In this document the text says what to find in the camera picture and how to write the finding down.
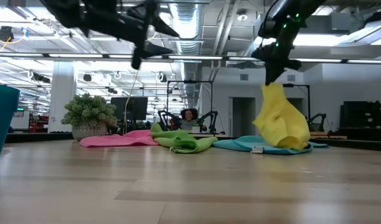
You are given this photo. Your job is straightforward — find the black background rig frame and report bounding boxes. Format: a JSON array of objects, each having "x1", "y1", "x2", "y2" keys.
[
  {"x1": 166, "y1": 80, "x2": 214, "y2": 131},
  {"x1": 282, "y1": 83, "x2": 311, "y2": 131}
]

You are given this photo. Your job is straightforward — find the yellow microfiber towel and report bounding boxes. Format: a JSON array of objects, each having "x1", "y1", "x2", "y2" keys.
[{"x1": 252, "y1": 82, "x2": 311, "y2": 151}]

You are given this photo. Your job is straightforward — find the wooden background table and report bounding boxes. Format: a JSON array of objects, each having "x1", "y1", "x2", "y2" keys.
[
  {"x1": 190, "y1": 133, "x2": 230, "y2": 138},
  {"x1": 310, "y1": 131, "x2": 347, "y2": 140}
]

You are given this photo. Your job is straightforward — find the teal plastic tray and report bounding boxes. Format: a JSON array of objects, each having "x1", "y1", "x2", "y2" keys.
[{"x1": 0, "y1": 83, "x2": 21, "y2": 167}]

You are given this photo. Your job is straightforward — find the person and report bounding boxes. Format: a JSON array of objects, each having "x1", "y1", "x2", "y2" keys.
[{"x1": 179, "y1": 108, "x2": 200, "y2": 131}]

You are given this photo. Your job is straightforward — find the black background cabinet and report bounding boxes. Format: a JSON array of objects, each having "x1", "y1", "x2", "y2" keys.
[{"x1": 338, "y1": 100, "x2": 381, "y2": 141}]

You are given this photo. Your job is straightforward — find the potted artificial green plant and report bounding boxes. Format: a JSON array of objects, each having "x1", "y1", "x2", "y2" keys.
[{"x1": 60, "y1": 93, "x2": 118, "y2": 141}]

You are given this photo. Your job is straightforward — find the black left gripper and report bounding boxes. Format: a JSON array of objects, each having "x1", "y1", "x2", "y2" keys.
[{"x1": 84, "y1": 0, "x2": 181, "y2": 71}]

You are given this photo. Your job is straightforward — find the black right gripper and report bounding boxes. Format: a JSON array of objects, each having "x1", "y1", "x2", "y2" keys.
[{"x1": 251, "y1": 27, "x2": 303, "y2": 86}]

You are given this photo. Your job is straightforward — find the black background monitor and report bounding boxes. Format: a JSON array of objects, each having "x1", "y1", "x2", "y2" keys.
[{"x1": 110, "y1": 96, "x2": 149, "y2": 121}]

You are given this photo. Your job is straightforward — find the pink microfiber towel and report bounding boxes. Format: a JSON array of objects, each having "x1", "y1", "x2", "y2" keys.
[{"x1": 80, "y1": 129, "x2": 160, "y2": 147}]

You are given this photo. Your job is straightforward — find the blue microfiber towel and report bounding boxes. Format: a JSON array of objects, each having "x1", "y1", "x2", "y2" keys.
[{"x1": 212, "y1": 135, "x2": 330, "y2": 156}]

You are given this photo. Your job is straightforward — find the green microfiber towel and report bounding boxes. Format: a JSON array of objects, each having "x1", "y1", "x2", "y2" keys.
[{"x1": 149, "y1": 123, "x2": 219, "y2": 154}]

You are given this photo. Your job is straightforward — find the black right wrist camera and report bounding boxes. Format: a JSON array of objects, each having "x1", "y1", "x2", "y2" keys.
[{"x1": 258, "y1": 17, "x2": 281, "y2": 40}]

